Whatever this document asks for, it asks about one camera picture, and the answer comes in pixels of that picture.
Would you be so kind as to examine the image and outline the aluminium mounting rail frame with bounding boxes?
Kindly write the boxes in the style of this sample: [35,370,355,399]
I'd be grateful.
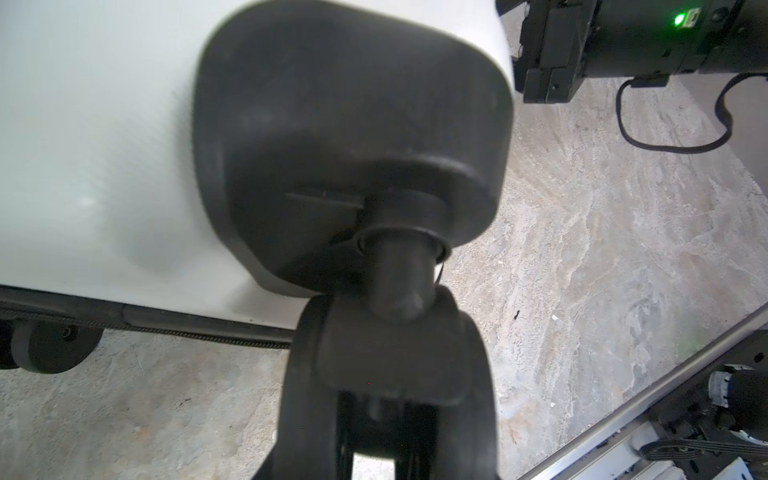
[524,306,767,479]

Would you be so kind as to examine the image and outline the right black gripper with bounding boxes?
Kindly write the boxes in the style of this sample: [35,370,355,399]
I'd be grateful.
[513,0,696,104]

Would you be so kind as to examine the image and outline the black and white suitcase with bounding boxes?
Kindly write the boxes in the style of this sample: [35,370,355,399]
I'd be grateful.
[1,1,514,479]

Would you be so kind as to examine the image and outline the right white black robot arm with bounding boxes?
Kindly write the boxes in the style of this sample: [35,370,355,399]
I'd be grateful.
[512,0,767,155]

